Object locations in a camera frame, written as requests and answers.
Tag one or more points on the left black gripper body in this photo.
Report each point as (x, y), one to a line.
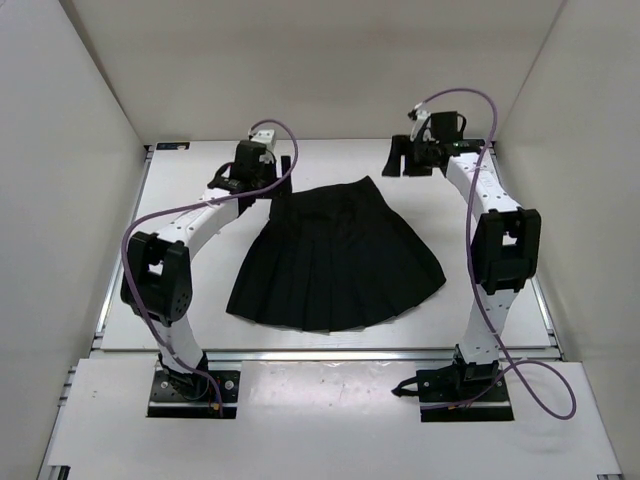
(268, 174)

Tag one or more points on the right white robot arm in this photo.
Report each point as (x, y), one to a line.
(503, 236)

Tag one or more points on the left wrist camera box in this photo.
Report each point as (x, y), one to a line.
(267, 137)

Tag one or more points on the left blue corner label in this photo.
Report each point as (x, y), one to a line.
(172, 146)

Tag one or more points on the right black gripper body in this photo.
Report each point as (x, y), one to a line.
(423, 157)

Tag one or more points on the black pleated skirt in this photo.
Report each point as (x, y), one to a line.
(334, 258)

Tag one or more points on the aluminium table rail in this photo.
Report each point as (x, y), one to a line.
(546, 354)

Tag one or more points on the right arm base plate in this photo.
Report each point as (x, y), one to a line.
(445, 398)

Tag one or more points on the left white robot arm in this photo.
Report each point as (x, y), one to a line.
(157, 283)

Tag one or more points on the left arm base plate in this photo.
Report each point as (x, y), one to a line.
(166, 402)

